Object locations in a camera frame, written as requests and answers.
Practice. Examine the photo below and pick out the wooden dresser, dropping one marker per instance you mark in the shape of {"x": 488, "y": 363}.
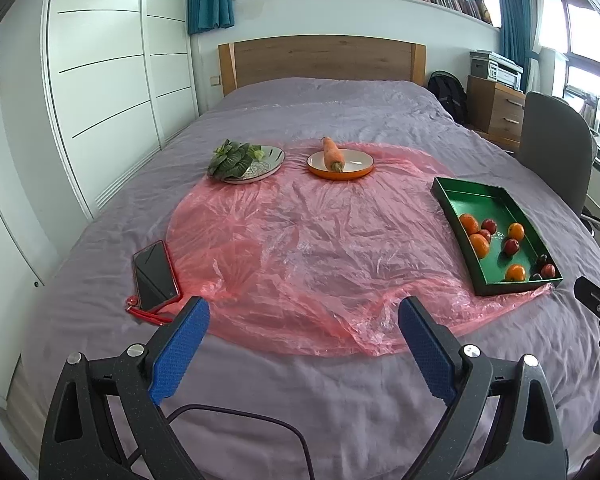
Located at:
{"x": 500, "y": 110}

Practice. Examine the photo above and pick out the smartphone with red case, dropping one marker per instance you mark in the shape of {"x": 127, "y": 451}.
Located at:
{"x": 152, "y": 275}

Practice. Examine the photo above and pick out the bok choy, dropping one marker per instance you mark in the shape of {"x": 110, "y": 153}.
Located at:
{"x": 230, "y": 160}

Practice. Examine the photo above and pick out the green tray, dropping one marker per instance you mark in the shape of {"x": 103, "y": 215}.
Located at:
{"x": 485, "y": 200}

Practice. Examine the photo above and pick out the white wardrobe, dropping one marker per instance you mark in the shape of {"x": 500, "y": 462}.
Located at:
{"x": 110, "y": 60}

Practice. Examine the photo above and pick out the pink plastic sheet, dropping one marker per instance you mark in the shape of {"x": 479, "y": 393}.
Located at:
{"x": 290, "y": 240}

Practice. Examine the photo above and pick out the orange rimmed white plate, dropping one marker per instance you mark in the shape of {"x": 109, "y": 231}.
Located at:
{"x": 357, "y": 162}

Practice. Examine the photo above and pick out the black backpack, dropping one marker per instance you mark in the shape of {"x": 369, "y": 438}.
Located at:
{"x": 447, "y": 92}

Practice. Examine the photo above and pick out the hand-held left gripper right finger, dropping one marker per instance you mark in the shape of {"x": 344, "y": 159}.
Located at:
{"x": 427, "y": 355}

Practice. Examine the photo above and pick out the window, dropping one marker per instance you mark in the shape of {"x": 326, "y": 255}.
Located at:
{"x": 585, "y": 35}

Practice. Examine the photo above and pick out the white printer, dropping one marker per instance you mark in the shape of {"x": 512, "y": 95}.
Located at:
{"x": 500, "y": 72}

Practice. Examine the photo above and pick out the carrot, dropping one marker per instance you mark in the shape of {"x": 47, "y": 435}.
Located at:
{"x": 331, "y": 152}

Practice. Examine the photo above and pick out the patterned grey plate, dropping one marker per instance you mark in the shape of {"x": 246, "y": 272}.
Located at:
{"x": 270, "y": 160}

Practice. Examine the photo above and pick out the wooden headboard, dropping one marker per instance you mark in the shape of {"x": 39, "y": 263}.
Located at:
{"x": 320, "y": 60}

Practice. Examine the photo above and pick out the orange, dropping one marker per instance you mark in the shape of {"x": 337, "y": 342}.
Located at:
{"x": 468, "y": 223}
{"x": 515, "y": 273}
{"x": 479, "y": 246}
{"x": 516, "y": 231}

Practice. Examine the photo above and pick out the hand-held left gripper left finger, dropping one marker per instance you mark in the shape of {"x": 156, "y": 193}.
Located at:
{"x": 177, "y": 355}

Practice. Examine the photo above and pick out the bed with purple sheet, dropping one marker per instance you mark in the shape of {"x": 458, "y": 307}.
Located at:
{"x": 305, "y": 405}

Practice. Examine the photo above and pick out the red apple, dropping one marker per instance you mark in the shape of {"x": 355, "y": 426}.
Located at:
{"x": 511, "y": 246}
{"x": 485, "y": 236}
{"x": 547, "y": 271}
{"x": 489, "y": 224}

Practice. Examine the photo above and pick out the grey chair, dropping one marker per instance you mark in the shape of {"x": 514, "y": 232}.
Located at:
{"x": 555, "y": 140}

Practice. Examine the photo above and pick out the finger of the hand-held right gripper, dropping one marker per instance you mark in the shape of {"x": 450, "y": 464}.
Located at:
{"x": 595, "y": 295}

